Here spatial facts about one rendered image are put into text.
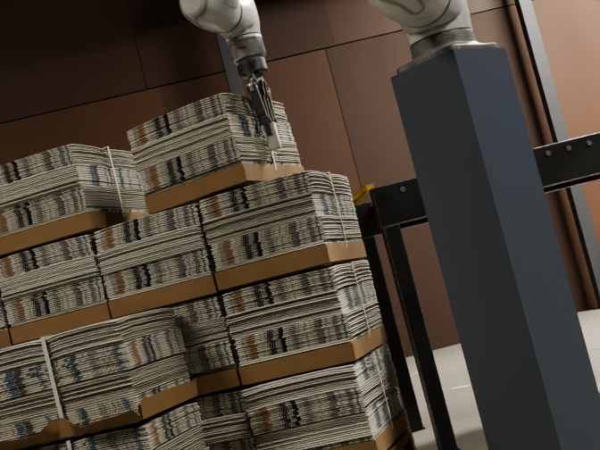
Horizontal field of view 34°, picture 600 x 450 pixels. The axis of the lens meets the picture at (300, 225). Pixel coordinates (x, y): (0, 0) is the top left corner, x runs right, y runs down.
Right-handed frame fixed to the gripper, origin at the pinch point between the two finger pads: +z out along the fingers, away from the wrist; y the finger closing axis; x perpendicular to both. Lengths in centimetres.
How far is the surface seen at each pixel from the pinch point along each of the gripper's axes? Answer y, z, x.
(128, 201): -6.5, 2.7, -46.5
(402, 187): -48, 18, 20
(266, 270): 18.4, 33.1, -5.1
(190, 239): 18.7, 20.7, -21.3
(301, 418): 18, 68, -7
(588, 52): -417, -61, 97
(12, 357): 48, 36, -58
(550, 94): -385, -39, 67
